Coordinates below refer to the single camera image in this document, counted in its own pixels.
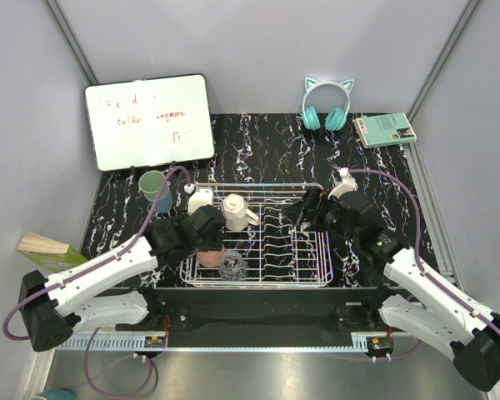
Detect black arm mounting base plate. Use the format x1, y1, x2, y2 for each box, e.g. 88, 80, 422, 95
116, 287, 389, 349

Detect clear glass near rack front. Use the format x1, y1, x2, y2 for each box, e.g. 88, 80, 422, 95
218, 250, 247, 281

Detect teal cat-ear headphones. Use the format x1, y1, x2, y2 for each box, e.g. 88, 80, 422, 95
302, 77, 355, 132

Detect white faceted mug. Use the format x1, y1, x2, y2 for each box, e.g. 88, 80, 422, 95
221, 193, 261, 231

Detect blue plastic cup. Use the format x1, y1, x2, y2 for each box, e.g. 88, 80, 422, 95
143, 183, 174, 213

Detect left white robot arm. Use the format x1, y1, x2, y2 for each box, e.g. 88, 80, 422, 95
19, 205, 225, 352

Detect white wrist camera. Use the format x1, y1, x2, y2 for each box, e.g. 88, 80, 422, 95
186, 184, 213, 215
327, 167, 358, 199

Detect teal paperback book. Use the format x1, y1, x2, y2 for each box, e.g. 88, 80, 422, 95
353, 112, 417, 149

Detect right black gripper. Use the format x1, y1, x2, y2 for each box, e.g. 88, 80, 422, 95
281, 186, 358, 244

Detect green box with wood top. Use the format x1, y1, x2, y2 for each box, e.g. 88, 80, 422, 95
17, 232, 87, 273

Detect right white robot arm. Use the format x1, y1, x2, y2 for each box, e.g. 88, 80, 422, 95
282, 188, 500, 392

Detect pink plastic cup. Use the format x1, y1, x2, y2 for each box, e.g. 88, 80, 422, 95
196, 248, 225, 268

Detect white wire dish rack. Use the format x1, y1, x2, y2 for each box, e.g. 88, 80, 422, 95
180, 182, 334, 288

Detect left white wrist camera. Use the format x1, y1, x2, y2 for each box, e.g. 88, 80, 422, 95
186, 184, 213, 215

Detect blue round object at bottom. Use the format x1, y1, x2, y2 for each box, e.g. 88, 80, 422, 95
30, 388, 78, 400

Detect white dry-erase board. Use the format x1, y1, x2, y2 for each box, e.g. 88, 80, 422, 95
84, 73, 214, 172

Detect green plastic cup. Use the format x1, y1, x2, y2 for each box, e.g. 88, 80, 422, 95
138, 170, 169, 201

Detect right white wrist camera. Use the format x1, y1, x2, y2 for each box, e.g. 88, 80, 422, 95
327, 167, 358, 199

